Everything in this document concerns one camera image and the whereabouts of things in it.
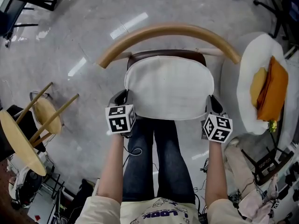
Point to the person's blue jeans legs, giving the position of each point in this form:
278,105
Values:
170,167

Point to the black office chair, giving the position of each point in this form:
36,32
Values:
275,8

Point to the wooden chair with curved back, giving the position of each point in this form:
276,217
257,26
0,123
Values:
168,31

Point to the yellow flowers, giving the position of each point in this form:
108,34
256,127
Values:
272,125

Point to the round wooden table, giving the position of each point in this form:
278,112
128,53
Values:
19,143

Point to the white round fluffy armchair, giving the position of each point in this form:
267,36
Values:
245,62

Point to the small round wooden stool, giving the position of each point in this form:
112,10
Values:
47,116

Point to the person's cream printed shirt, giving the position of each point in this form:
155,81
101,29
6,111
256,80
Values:
163,212

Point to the pile of pale clothes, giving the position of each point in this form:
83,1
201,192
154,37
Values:
247,171

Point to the orange pillow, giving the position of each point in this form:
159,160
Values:
273,92

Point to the white seat cushion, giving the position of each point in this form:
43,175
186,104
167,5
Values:
169,87

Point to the black round device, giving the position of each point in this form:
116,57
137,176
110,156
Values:
25,188

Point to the yellow pillow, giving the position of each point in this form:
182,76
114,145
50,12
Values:
258,85

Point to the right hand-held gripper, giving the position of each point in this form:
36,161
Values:
218,128

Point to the blue chair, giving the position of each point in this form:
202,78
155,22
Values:
9,17

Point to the person's left forearm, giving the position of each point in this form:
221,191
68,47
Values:
113,169

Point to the person's right forearm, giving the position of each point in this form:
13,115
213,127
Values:
217,174

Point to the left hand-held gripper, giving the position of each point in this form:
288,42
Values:
120,120

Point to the small black bench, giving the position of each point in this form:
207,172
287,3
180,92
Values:
268,164

